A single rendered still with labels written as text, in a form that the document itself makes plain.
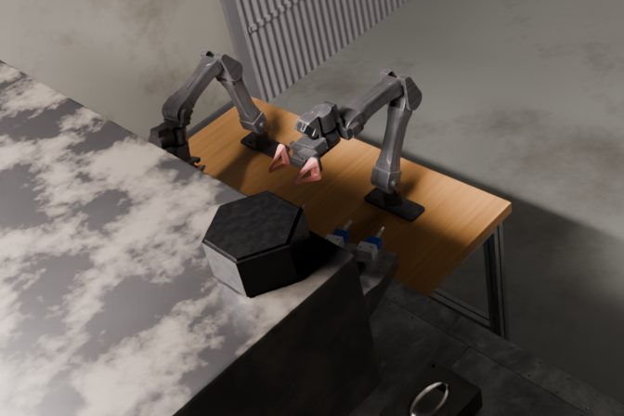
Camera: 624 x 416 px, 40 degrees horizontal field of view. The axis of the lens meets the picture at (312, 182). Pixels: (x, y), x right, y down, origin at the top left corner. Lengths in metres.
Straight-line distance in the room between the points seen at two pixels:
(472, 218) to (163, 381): 1.94
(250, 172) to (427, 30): 2.42
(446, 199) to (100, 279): 1.92
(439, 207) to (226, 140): 0.89
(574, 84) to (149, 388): 3.96
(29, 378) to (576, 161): 3.46
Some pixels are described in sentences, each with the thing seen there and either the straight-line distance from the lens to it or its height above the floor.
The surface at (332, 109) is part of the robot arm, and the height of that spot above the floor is 1.29.
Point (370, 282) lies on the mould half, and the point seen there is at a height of 0.86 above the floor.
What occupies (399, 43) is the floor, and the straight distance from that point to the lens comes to 5.07.
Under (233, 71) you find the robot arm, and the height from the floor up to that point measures 1.18.
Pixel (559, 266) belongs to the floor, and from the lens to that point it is 3.58.
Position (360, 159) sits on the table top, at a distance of 2.90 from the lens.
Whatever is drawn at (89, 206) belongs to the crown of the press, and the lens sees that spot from 0.98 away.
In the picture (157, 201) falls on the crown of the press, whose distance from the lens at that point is 0.95.
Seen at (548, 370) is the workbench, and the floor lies 0.80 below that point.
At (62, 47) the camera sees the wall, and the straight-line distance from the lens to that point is 3.97.
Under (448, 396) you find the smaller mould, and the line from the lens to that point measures 2.12.
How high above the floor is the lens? 2.57
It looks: 38 degrees down
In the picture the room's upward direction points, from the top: 14 degrees counter-clockwise
